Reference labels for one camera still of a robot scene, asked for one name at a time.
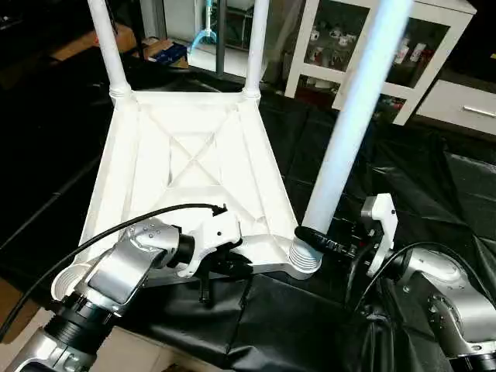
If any brown cardboard box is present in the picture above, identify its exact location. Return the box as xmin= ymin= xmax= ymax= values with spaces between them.
xmin=139 ymin=40 xmax=188 ymax=67

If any black work mat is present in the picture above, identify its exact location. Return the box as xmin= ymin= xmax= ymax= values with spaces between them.
xmin=0 ymin=62 xmax=496 ymax=372

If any white glass door cabinet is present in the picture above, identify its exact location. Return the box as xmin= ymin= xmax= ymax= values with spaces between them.
xmin=285 ymin=0 xmax=477 ymax=126

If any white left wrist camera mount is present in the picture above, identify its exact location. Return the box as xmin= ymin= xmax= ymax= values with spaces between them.
xmin=174 ymin=211 xmax=243 ymax=278

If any grey vertical metal pole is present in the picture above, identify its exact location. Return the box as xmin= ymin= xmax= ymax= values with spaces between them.
xmin=215 ymin=0 xmax=228 ymax=74

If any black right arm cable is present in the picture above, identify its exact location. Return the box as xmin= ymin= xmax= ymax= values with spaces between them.
xmin=347 ymin=232 xmax=485 ymax=372

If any white drawer unit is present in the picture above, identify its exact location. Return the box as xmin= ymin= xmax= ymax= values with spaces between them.
xmin=415 ymin=77 xmax=496 ymax=136

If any white plastic table leg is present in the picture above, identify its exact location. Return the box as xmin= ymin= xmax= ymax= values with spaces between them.
xmin=290 ymin=0 xmax=415 ymax=274
xmin=240 ymin=0 xmax=270 ymax=100
xmin=87 ymin=0 xmax=134 ymax=102

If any light blue plastic object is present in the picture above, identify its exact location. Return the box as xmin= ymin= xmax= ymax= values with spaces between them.
xmin=190 ymin=0 xmax=219 ymax=53

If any white plastic table top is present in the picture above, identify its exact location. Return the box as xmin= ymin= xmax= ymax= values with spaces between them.
xmin=50 ymin=87 xmax=323 ymax=303

